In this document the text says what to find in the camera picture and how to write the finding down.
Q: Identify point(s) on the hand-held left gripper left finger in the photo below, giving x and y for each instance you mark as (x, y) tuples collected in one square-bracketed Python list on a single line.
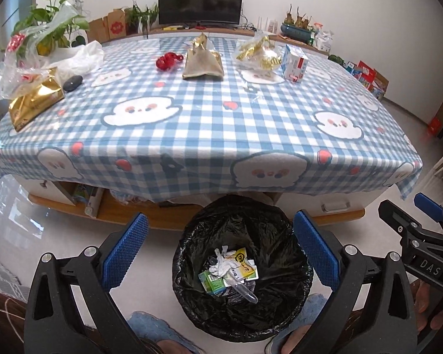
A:
[(127, 250)]

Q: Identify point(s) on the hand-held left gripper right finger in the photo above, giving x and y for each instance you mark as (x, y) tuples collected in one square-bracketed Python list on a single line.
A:
[(315, 250)]

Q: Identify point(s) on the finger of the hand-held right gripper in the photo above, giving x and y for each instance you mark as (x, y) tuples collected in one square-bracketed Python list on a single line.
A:
[(430, 205), (409, 228)]

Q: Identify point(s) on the black-bagged trash bin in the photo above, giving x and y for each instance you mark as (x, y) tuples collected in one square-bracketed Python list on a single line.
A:
[(265, 236)]

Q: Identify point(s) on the yellow snack packet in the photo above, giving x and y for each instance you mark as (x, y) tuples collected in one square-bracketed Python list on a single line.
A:
[(243, 260)]

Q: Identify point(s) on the clear plastic spoon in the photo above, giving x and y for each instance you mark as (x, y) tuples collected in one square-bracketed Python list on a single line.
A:
[(245, 291)]

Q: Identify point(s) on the green white carton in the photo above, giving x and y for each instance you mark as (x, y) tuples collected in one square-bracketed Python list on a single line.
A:
[(210, 282)]

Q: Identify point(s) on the white paper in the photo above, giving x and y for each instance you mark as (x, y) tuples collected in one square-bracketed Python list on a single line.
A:
[(223, 263)]

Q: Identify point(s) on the blue white milk carton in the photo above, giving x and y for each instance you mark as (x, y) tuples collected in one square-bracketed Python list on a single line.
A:
[(294, 62)]

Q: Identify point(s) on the red shiny wrapper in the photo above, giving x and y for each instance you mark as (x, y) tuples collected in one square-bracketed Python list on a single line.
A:
[(168, 61)]

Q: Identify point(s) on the gold brown foil bag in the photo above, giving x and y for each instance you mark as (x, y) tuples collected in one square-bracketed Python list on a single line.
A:
[(203, 62)]

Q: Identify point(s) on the clear bag of gold wrappers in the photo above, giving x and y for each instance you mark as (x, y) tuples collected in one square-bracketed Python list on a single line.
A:
[(256, 51)]

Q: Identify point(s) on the person's right hand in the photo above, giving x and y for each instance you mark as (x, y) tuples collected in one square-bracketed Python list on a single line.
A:
[(433, 313)]

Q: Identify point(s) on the blue fluffy slipper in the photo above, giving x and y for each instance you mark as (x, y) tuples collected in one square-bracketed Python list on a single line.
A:
[(313, 304), (147, 324)]

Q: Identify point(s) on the blue plastic bag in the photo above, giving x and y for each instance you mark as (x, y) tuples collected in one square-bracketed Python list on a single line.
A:
[(124, 196)]

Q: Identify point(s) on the long white box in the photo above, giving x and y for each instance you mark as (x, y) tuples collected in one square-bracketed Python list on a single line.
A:
[(93, 204)]

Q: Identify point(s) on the green yellow box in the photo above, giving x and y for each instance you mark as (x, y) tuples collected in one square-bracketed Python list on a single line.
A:
[(82, 193)]

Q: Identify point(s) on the red floor object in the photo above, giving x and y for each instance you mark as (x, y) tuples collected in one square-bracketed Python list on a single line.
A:
[(433, 125)]

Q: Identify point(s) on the grey patterned sofa cover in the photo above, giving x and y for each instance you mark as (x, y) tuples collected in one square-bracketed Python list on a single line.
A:
[(0, 273)]

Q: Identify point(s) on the red colourful box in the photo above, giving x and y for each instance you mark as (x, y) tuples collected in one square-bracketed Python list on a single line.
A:
[(373, 79)]

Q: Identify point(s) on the blue checkered tablecloth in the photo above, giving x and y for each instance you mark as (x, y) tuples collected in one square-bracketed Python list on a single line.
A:
[(206, 125)]

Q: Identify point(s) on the blue colourful box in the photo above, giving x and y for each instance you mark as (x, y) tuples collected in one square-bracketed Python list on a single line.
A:
[(352, 70)]

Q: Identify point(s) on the small green floor plant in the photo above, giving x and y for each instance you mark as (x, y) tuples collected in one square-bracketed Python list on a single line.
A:
[(336, 60)]

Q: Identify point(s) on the shiny gold foil bag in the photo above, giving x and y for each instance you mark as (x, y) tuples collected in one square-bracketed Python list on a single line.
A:
[(33, 103)]

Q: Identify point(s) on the black oval object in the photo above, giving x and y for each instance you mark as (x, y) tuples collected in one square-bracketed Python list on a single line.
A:
[(72, 82)]

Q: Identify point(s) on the white paper bag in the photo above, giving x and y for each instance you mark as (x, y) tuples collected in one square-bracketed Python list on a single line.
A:
[(324, 41)]

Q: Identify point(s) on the white plastic bag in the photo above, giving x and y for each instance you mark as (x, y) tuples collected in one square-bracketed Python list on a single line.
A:
[(86, 57)]

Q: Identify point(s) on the clear red-printed plastic bag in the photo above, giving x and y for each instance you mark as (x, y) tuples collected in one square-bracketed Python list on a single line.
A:
[(11, 73)]

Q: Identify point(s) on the white spray bottle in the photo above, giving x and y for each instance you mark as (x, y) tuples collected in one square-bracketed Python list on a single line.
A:
[(317, 25)]

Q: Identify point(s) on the blue bonsai pot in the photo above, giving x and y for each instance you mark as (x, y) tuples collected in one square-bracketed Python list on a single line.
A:
[(297, 31)]

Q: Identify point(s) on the plain cardboard box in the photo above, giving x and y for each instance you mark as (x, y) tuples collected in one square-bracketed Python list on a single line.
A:
[(98, 29)]

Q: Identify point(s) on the cardboard box with red flower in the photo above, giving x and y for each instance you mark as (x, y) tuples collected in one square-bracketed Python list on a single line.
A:
[(116, 25)]

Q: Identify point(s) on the white router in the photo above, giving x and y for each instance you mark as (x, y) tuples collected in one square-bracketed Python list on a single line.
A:
[(266, 25)]

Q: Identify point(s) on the small thin-leaved potted plant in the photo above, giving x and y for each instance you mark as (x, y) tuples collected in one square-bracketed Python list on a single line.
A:
[(142, 14)]

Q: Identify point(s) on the large leafy potted plant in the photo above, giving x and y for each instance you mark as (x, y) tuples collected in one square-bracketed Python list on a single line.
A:
[(46, 14)]

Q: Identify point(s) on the black television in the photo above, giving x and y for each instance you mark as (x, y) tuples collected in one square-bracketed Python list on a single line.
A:
[(201, 3)]

